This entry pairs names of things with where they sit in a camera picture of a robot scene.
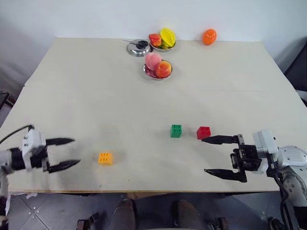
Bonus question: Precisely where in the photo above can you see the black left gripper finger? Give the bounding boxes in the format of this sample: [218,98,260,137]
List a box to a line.
[45,137,76,147]
[47,160,81,174]

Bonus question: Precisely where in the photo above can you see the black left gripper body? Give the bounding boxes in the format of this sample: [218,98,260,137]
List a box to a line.
[31,145,51,172]

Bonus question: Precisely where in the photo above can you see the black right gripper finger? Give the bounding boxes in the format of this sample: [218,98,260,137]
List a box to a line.
[201,135,240,145]
[204,168,248,184]

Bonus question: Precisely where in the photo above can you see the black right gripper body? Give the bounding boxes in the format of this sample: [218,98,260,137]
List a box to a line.
[230,134,262,172]

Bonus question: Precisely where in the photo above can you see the red studded toy cube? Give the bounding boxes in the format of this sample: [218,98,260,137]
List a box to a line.
[196,126,212,140]

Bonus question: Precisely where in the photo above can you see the white crumpled paper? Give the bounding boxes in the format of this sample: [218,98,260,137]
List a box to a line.
[9,191,37,200]

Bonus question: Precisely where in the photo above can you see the orange studded toy cube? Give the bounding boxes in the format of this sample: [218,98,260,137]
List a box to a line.
[98,152,114,167]

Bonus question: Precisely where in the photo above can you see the green studded toy cube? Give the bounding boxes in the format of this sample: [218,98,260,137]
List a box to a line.
[170,124,183,138]

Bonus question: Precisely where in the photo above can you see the dark rounded brown shape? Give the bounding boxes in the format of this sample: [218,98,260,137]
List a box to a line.
[173,199,200,230]
[112,198,138,230]

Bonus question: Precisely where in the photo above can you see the red orange toy peach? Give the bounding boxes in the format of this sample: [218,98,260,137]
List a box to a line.
[154,60,173,79]

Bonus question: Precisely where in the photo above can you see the steel bowl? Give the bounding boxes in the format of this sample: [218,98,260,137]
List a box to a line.
[149,39,177,52]
[143,63,173,81]

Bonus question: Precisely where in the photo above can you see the orange toy fruit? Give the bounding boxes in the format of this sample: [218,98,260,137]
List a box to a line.
[201,28,218,46]

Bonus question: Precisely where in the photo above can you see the pink toy peach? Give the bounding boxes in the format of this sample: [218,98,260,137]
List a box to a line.
[144,52,161,71]

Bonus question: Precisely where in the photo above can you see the bowl with yellow starfruit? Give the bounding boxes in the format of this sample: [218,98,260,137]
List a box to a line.
[159,27,177,48]

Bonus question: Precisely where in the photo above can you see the red toy fruit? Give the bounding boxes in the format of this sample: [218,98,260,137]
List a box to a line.
[148,33,163,48]

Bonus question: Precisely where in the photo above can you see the steel pot lid black knob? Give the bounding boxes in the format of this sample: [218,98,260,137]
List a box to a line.
[122,39,154,58]

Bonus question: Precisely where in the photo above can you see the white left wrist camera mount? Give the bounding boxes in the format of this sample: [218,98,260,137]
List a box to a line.
[22,127,47,171]

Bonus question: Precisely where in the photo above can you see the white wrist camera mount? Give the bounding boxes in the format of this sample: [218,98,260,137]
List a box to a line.
[22,127,47,171]
[252,129,280,177]

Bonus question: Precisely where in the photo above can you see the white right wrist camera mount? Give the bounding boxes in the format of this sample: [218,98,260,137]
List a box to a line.
[252,129,280,177]

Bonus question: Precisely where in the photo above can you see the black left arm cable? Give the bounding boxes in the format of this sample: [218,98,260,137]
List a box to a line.
[0,124,35,145]

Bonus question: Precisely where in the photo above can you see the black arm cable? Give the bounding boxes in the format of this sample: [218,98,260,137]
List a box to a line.
[0,124,35,145]
[273,167,291,230]

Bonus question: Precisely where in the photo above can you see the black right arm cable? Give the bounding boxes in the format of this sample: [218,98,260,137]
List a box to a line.
[273,167,291,230]

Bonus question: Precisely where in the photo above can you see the black floor bracket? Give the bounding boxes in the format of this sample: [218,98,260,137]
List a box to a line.
[76,211,106,230]
[206,216,229,230]

